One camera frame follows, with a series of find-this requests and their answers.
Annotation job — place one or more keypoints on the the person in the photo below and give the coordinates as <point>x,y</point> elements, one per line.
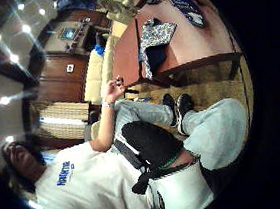
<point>88,187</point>

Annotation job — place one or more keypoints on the white wall socket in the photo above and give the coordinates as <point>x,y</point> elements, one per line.
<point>70,68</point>

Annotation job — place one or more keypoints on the patterned cloth bag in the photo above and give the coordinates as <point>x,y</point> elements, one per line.
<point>156,35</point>

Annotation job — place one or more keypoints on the small black object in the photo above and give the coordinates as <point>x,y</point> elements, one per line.
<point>153,1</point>

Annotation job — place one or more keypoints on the reddish wooden table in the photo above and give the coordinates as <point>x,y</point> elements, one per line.
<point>190,42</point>

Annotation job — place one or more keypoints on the brown wooden cabinet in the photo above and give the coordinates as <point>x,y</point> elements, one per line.
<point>56,76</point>

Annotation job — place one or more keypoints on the small blue screen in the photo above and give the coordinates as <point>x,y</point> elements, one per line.
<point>68,33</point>

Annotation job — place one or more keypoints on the small blue object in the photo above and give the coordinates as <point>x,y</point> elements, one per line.
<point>99,50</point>

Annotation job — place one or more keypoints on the black shoe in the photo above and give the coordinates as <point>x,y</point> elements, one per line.
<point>183,108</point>
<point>169,106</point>

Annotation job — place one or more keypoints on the slatted window blind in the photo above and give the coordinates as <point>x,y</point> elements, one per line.
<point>63,121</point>

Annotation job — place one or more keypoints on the white wristband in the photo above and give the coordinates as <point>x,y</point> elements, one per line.
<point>108,104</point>

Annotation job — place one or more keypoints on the cream sofa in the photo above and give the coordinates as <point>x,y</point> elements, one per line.
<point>98,75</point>

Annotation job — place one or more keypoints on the blue packet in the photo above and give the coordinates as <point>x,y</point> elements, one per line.
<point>185,7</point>

